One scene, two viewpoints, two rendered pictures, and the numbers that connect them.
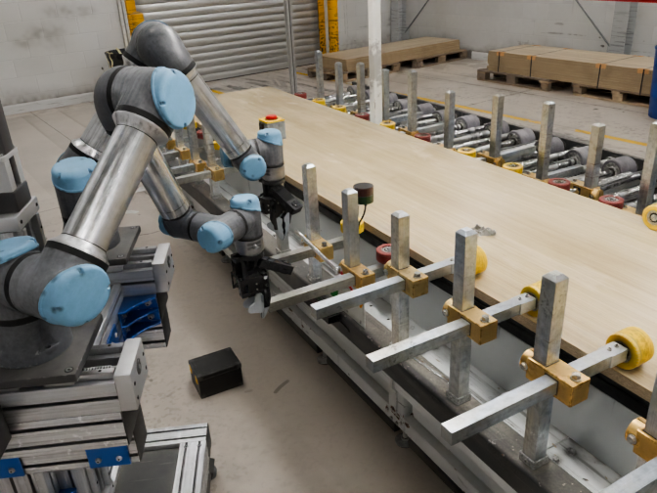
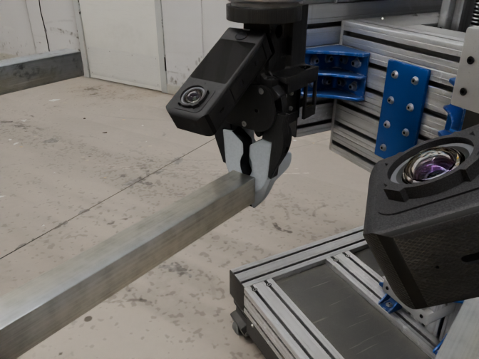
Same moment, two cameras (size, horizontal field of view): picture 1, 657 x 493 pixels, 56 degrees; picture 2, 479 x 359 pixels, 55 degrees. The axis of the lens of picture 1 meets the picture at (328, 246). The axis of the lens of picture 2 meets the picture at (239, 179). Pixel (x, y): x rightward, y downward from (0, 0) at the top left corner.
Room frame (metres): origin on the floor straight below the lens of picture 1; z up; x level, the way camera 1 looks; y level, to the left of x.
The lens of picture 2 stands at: (1.89, 0.01, 1.08)
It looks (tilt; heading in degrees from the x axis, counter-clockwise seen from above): 27 degrees down; 157
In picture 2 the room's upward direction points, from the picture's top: straight up
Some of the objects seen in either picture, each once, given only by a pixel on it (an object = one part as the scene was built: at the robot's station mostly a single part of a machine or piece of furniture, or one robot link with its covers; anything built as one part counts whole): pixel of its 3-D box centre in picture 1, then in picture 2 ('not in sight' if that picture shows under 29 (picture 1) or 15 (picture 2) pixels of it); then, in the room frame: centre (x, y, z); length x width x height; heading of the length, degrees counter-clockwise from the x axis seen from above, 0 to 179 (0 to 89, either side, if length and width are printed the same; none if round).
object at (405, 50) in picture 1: (390, 52); not in sight; (10.19, -1.16, 0.23); 2.41 x 0.77 x 0.17; 126
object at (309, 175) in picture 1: (313, 232); not in sight; (1.90, 0.05, 0.89); 0.04 x 0.04 x 0.48; 28
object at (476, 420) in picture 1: (547, 384); not in sight; (0.96, -0.41, 0.95); 0.50 x 0.04 x 0.04; 118
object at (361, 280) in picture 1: (357, 273); not in sight; (1.66, -0.08, 0.85); 0.14 x 0.06 x 0.05; 28
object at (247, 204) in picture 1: (245, 217); not in sight; (1.48, 0.21, 1.13); 0.09 x 0.08 x 0.11; 150
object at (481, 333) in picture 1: (468, 319); not in sight; (1.22, -0.32, 0.95); 0.14 x 0.06 x 0.05; 28
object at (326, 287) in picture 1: (333, 285); (62, 297); (1.60, -0.01, 0.84); 0.43 x 0.03 x 0.04; 118
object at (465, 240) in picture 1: (461, 321); not in sight; (1.24, -0.31, 0.93); 0.04 x 0.04 x 0.48; 28
